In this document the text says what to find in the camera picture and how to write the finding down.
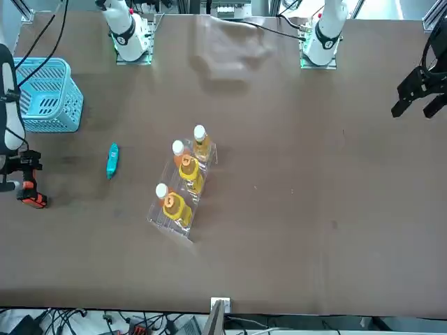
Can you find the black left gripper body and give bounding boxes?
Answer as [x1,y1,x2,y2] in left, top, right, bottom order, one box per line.
[397,66,447,102]

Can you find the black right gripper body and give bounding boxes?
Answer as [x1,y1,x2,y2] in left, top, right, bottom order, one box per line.
[5,150,43,175]

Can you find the orange black barcode scanner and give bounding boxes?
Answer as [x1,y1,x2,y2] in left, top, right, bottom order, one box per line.
[16,150,49,209]

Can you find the teal potato chips packet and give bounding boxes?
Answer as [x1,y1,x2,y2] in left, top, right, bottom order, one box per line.
[105,142,121,181]

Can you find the light blue plastic basket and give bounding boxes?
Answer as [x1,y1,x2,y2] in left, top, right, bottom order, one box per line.
[13,57,85,133]

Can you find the clear acrylic stepped shelf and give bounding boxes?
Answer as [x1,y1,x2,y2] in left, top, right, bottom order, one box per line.
[146,141,220,244]

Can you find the orange juice bottle white cap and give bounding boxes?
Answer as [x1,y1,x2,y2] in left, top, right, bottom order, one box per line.
[172,140,191,168]
[155,183,175,205]

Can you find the yellow drink bottle orange cap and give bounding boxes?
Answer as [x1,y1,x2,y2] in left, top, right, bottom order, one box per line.
[162,192,193,228]
[178,155,205,195]

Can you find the pale tea bottle green label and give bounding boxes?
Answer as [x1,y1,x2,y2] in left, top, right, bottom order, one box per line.
[191,124,213,163]

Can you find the grey socket strip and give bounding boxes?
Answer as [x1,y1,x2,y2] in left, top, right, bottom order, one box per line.
[216,3,239,18]

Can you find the red black plug block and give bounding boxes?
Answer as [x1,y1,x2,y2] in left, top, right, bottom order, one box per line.
[129,315,154,335]

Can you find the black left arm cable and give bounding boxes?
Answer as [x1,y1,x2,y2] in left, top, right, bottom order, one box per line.
[420,22,447,70]

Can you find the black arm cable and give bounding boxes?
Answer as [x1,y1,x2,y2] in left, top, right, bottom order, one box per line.
[13,0,71,91]
[420,22,447,70]

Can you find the aluminium corner post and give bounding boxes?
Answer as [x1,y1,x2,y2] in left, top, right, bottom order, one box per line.
[10,0,36,24]
[421,0,447,33]

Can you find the long black table cable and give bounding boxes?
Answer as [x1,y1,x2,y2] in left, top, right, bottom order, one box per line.
[209,15,308,41]

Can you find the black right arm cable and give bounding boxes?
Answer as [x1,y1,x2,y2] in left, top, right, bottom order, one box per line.
[13,0,71,91]

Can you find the aluminium frame post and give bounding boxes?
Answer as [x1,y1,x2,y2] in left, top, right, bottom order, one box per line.
[202,297,232,335]

